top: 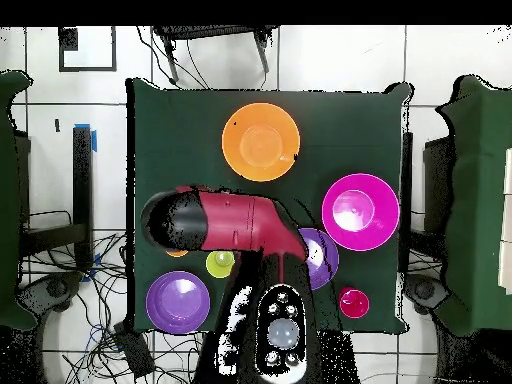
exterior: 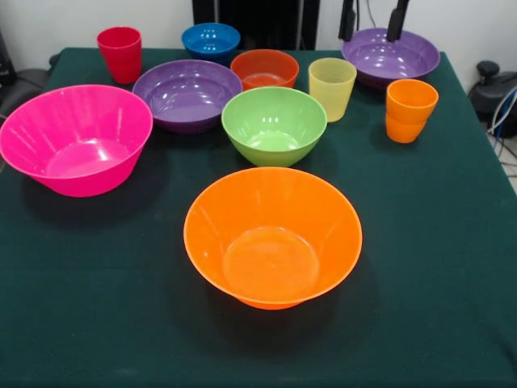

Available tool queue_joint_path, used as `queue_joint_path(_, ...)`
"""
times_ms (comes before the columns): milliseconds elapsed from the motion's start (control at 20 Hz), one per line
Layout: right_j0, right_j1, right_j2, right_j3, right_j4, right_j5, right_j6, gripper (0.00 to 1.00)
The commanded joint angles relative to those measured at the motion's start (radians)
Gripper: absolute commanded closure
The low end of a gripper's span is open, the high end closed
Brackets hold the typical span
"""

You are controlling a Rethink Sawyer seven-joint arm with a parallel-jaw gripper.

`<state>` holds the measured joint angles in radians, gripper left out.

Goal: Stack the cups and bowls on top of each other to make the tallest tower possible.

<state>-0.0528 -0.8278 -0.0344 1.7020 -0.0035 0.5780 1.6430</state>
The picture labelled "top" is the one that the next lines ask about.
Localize large orange plastic bowl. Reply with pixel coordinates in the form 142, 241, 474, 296
221, 102, 301, 183

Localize yellow plastic cup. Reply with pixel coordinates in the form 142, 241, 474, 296
205, 250, 236, 279

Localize purple plastic bowl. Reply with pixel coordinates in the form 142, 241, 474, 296
145, 270, 212, 335
299, 227, 340, 291

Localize large pink plastic bowl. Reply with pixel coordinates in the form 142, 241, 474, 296
321, 172, 401, 252

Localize dark green table cloth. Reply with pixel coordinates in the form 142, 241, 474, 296
124, 76, 414, 336

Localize red plastic cup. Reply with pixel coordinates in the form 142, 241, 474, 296
338, 286, 371, 320

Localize blue tape strip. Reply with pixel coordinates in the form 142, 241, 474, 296
73, 123, 98, 153
81, 252, 102, 283

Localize black metal floor stand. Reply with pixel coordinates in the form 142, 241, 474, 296
19, 125, 94, 273
423, 137, 455, 237

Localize black power box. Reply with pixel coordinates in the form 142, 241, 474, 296
113, 321, 156, 379

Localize black office chair base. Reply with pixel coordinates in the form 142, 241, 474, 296
403, 273, 451, 315
17, 271, 85, 313

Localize black metal stand legs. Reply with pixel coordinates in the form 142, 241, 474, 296
153, 25, 279, 85

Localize green cloth covered table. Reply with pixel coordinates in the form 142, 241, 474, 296
435, 75, 512, 337
0, 69, 37, 331

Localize tangle of cables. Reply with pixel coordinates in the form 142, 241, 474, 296
23, 209, 209, 384

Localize black square frame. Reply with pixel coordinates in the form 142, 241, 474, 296
58, 25, 118, 73

